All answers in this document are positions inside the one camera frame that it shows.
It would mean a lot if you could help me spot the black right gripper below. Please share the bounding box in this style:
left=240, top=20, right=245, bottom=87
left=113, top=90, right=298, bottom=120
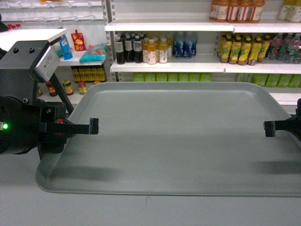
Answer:
left=263, top=99, right=301, bottom=141

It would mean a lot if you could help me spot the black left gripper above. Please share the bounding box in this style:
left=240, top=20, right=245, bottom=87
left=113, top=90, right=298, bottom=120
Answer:
left=37, top=73, right=99, bottom=159

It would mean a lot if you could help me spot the grey-silver rectangular tray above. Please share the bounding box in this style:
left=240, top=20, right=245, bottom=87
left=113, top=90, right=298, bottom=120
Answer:
left=36, top=82, right=301, bottom=196

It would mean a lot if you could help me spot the red-lid sauce jar right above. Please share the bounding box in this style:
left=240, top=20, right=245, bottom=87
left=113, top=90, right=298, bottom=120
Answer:
left=78, top=81, right=87, bottom=95

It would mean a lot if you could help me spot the red snack pouch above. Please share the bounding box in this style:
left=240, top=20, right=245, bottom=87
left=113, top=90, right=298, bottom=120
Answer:
left=71, top=30, right=86, bottom=51

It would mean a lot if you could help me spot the teal snack bag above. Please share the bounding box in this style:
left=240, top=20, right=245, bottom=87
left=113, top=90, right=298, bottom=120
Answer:
left=79, top=44, right=107, bottom=64

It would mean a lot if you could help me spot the dark tea bottle left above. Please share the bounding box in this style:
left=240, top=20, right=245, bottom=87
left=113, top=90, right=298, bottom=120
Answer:
left=115, top=36, right=125, bottom=65

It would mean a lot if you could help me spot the dark tea bottle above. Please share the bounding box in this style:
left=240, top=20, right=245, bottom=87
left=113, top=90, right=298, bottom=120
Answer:
left=125, top=34, right=134, bottom=63
left=133, top=35, right=143, bottom=63
left=115, top=36, right=125, bottom=65

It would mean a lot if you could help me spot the dark tea bottle middle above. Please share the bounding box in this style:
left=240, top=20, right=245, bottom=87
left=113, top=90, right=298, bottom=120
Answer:
left=125, top=34, right=134, bottom=63

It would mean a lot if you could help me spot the dark tea bottle right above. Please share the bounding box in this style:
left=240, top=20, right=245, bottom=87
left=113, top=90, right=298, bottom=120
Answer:
left=133, top=35, right=143, bottom=63

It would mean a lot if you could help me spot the rear yellow juice bottle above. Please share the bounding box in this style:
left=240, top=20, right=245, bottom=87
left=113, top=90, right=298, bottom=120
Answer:
left=142, top=38, right=149, bottom=63

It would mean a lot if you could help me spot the yellow juice bottle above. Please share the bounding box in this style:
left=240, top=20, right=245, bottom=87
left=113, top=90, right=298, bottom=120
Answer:
left=142, top=38, right=149, bottom=63
left=159, top=38, right=168, bottom=64
left=147, top=39, right=156, bottom=65

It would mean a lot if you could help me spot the white slotted shelf upright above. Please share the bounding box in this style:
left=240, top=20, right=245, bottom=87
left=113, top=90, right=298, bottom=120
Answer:
left=102, top=0, right=119, bottom=82

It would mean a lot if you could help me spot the front yellow juice bottle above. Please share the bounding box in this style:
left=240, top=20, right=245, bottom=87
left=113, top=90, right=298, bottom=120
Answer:
left=147, top=39, right=156, bottom=65

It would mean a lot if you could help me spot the blue water bottle right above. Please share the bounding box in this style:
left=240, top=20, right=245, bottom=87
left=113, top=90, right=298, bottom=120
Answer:
left=183, top=32, right=198, bottom=59

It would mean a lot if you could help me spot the blue water bottle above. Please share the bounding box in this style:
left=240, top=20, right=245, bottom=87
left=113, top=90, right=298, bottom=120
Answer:
left=173, top=31, right=184, bottom=58
left=183, top=32, right=198, bottom=59

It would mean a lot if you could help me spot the white upper shelf board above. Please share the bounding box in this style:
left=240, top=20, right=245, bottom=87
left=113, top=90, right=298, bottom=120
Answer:
left=105, top=18, right=234, bottom=32

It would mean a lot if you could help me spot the orange juice bottle right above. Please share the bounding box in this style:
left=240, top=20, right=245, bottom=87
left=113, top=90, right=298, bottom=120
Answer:
left=247, top=0, right=265, bottom=23

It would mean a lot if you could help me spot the blue water bottle left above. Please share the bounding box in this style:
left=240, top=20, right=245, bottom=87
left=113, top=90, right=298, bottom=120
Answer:
left=173, top=31, right=184, bottom=58

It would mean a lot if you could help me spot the right yellow juice bottle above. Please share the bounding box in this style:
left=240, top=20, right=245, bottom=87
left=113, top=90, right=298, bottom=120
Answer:
left=159, top=38, right=168, bottom=64

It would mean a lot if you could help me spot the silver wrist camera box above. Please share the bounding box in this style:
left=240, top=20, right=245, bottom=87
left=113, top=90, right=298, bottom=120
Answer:
left=33, top=47, right=60, bottom=83

